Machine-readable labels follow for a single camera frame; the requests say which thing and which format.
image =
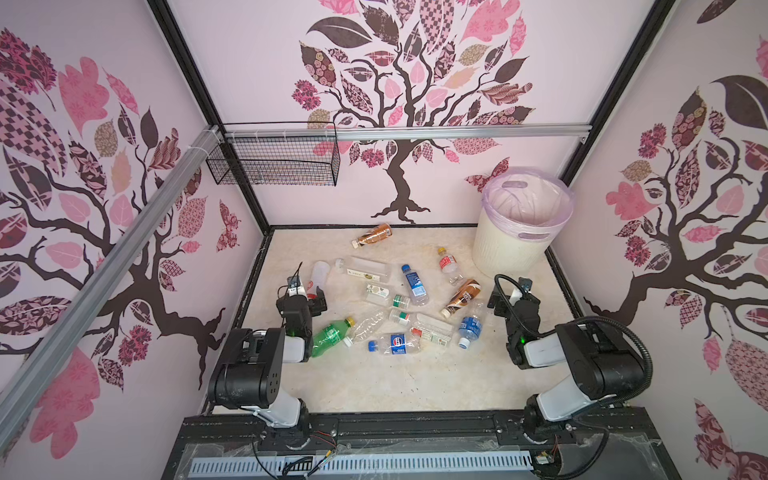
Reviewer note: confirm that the white slotted cable duct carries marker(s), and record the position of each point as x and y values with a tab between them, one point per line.
358	466

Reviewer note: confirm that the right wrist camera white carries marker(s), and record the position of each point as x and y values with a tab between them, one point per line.
522	288

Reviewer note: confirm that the aluminium rail left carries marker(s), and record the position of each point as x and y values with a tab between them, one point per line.
34	376

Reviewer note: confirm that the black wire basket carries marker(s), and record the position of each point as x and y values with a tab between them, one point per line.
291	153

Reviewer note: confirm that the aluminium rail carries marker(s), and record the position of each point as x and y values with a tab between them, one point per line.
413	133
34	376

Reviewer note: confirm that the blue label white cap bottle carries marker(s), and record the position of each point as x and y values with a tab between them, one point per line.
470	327

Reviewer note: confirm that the clear bottle white cap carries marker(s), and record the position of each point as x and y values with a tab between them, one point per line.
364	329

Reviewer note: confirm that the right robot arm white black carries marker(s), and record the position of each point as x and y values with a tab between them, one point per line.
607	362

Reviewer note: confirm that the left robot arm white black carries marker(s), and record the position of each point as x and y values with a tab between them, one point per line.
247	374

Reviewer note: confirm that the small clear bottle green cap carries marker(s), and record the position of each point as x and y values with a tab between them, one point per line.
383	296

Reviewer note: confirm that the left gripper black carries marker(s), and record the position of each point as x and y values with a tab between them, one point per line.
309	301

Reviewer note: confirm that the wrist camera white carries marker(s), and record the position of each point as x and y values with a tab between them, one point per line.
522	288
295	286

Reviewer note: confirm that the clear bottle blue label cap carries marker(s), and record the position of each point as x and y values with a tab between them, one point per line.
418	293

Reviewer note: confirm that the red label yellow cap bottle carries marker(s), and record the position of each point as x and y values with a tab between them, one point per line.
449	266

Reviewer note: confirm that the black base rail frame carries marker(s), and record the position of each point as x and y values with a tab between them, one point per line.
614	443

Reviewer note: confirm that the green plastic bottle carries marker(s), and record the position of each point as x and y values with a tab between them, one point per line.
331	335

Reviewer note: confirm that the clear rectangular bottle green label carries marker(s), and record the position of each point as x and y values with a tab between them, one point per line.
364	268

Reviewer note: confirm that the white bin with purple liner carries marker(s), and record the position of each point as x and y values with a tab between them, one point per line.
522	212

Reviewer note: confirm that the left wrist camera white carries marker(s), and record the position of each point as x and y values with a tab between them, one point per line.
295	286

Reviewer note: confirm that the clear bottle with red cap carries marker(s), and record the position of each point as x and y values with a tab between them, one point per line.
318	279

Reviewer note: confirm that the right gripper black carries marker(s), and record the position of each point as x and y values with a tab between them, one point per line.
505	300

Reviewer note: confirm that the brown bottle near back wall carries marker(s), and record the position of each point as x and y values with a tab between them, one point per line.
375	235

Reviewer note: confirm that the long clear bottle green label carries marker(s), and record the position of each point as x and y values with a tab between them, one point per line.
425	326

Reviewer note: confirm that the brown gold coffee bottle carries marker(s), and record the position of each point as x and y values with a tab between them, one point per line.
467	292

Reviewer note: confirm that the aluminium rail back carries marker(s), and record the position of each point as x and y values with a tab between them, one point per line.
413	133

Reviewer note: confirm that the pepsi bottle blue cap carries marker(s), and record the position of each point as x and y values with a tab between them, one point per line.
399	343

